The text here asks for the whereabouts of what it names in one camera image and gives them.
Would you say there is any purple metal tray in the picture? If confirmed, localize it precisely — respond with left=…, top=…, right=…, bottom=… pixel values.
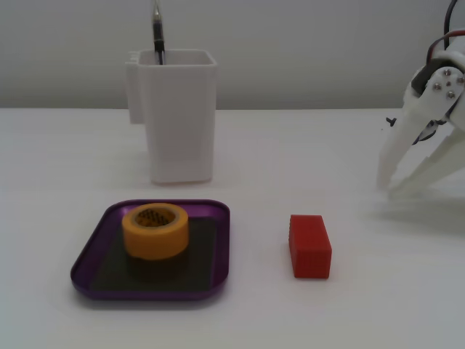
left=70, top=198, right=231, bottom=301

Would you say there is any white plastic pen holder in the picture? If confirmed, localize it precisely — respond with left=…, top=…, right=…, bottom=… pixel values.
left=124, top=49, right=219, bottom=187

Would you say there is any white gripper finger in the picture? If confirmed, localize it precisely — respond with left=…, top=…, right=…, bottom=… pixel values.
left=387, top=121, right=465, bottom=200
left=376, top=66, right=465, bottom=189

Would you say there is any red black servo cable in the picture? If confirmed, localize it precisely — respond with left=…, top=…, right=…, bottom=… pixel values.
left=426, top=0, right=465, bottom=61

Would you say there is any red ribbed block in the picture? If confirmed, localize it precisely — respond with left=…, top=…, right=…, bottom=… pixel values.
left=288, top=214, right=333, bottom=280

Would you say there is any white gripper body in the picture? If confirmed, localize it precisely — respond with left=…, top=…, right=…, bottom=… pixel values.
left=403, top=36, right=465, bottom=127

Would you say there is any yellow tape roll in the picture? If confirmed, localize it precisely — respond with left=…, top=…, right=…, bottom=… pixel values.
left=121, top=203, right=190, bottom=261

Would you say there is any black clear ballpoint pen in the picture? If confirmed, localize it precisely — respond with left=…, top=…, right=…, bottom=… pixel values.
left=150, top=0, right=166, bottom=65

